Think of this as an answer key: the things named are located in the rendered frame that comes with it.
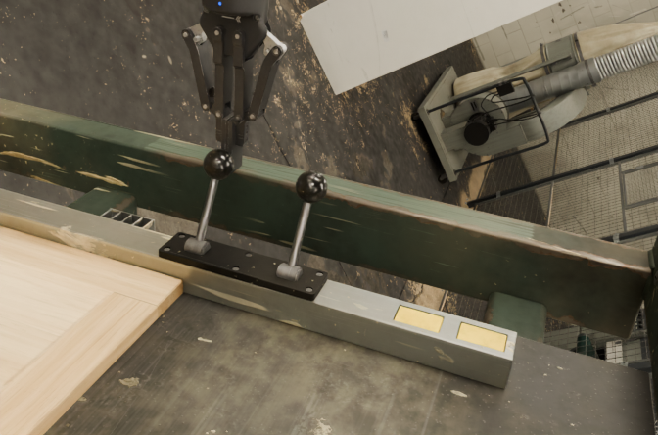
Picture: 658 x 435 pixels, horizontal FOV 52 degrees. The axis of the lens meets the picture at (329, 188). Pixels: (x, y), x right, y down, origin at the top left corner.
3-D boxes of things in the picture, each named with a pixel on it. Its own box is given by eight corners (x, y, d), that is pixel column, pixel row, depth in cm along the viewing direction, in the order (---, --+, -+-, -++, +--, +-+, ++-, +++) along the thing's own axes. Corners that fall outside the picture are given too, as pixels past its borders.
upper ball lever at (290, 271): (277, 278, 81) (305, 169, 81) (306, 287, 80) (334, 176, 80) (266, 279, 77) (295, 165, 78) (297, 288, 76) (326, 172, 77)
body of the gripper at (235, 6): (285, -25, 77) (280, 54, 81) (217, -36, 79) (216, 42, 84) (257, -17, 71) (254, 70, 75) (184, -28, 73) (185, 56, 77)
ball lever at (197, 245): (188, 253, 84) (214, 148, 84) (215, 261, 83) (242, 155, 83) (173, 253, 80) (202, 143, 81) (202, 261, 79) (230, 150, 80)
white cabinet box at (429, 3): (327, -1, 498) (617, -145, 403) (361, 72, 513) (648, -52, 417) (297, 16, 447) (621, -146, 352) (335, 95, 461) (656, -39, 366)
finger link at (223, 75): (223, 28, 76) (211, 26, 77) (219, 121, 81) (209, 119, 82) (239, 22, 79) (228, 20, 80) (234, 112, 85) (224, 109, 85)
